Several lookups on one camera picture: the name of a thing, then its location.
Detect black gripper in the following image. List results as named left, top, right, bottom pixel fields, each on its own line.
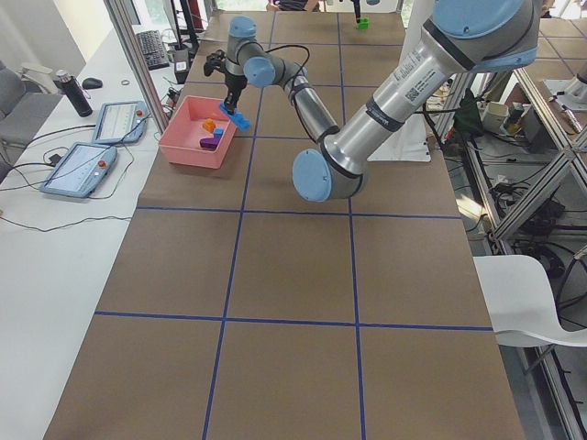
left=352, top=0, right=360, bottom=23
left=224, top=71, right=248, bottom=114

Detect green block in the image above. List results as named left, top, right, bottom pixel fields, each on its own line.
left=356, top=17, right=370, bottom=30

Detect long blue block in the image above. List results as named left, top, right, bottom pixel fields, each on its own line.
left=218, top=102, right=250, bottom=132

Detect orange block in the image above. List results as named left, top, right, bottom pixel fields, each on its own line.
left=202, top=118, right=216, bottom=133

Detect purple curved block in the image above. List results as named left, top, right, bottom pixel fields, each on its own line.
left=199, top=137, right=221, bottom=150

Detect pink plastic box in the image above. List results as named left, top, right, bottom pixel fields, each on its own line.
left=159, top=95, right=237, bottom=170

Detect black keyboard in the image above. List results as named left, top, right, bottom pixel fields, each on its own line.
left=136, top=30, right=170, bottom=71

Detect far teach pendant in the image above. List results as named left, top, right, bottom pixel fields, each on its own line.
left=92, top=101, right=150, bottom=145

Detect teach pendant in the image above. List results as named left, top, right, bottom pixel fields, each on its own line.
left=39, top=142, right=117, bottom=198
left=92, top=101, right=150, bottom=145

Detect black computer mouse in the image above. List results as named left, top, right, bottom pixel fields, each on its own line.
left=82, top=77, right=104, bottom=90

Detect black water bottle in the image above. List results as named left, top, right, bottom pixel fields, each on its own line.
left=56, top=70, right=93, bottom=117

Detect near teach pendant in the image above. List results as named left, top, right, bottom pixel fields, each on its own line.
left=39, top=142, right=117, bottom=198

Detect white chair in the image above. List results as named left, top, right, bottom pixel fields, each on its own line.
left=473, top=255, right=586, bottom=347

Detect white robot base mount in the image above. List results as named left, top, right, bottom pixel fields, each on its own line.
left=366, top=0, right=437, bottom=163

